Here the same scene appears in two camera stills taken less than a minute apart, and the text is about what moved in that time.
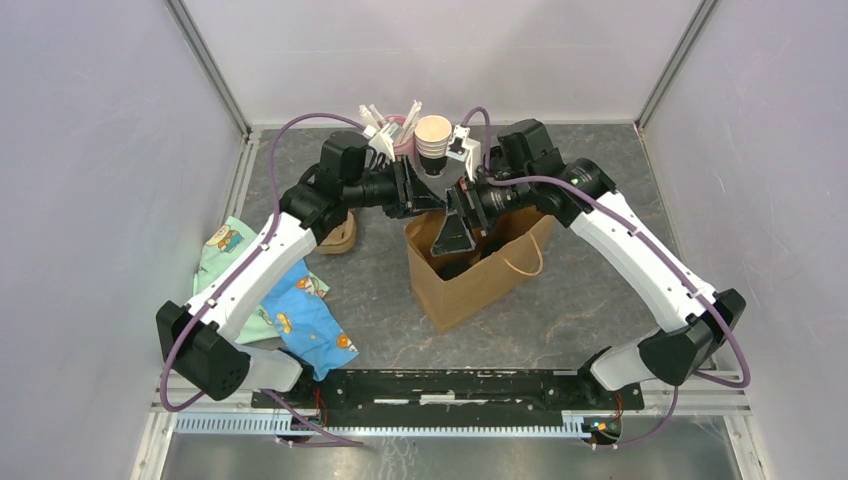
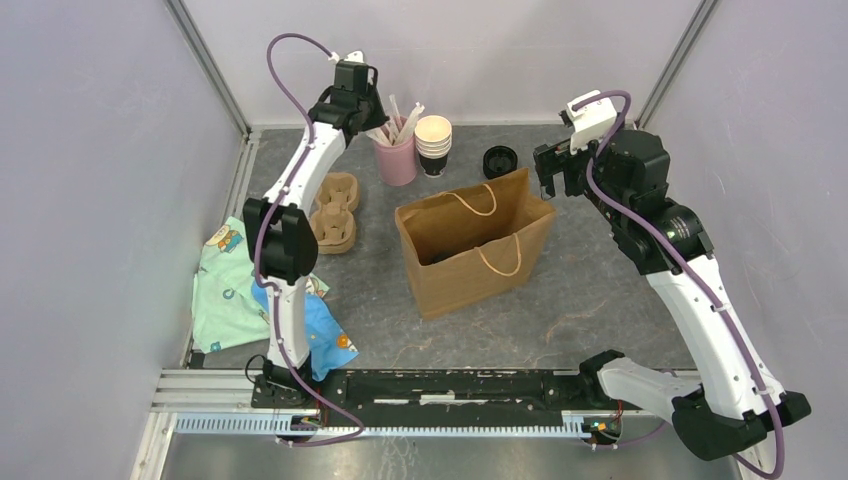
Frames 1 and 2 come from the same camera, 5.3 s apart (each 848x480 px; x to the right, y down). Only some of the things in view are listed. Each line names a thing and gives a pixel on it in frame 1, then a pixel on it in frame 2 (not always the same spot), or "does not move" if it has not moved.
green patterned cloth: x=224 y=243 does not move
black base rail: x=448 y=390 does not move
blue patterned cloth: x=305 y=324 does not move
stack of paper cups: x=432 y=136 does not move
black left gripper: x=411 y=192 → x=380 y=116
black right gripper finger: x=455 y=235 → x=548 y=160
